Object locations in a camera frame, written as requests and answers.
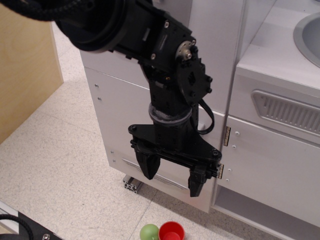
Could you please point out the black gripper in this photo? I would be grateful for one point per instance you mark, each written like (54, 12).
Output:
(181, 144)

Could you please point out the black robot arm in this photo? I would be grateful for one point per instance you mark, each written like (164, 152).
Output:
(168, 56)

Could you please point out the aluminium extrusion bar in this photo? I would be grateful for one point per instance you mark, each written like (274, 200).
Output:
(132, 184)

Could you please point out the lower brass hinge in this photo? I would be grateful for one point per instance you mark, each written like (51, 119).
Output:
(221, 171)

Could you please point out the brass hinge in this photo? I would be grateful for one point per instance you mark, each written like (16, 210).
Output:
(221, 171)
(226, 136)

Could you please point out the red toy cup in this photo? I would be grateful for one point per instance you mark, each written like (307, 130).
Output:
(171, 230)

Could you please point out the green toy ball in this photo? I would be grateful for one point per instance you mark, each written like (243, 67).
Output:
(149, 232)

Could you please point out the upper brass hinge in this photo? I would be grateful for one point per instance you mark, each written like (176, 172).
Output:
(226, 136)

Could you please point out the white oven door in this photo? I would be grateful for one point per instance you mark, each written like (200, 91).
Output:
(273, 169)

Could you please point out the grey oven vent panel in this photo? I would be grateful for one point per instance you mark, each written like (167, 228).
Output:
(286, 111)

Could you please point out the white toy kitchen cabinet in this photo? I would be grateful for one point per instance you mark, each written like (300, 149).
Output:
(246, 45)

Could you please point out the wooden board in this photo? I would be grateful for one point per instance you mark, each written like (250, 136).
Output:
(29, 68)

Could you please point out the grey toy sink basin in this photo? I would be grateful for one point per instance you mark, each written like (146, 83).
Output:
(306, 36)

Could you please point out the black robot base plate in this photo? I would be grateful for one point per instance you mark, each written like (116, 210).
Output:
(37, 229)

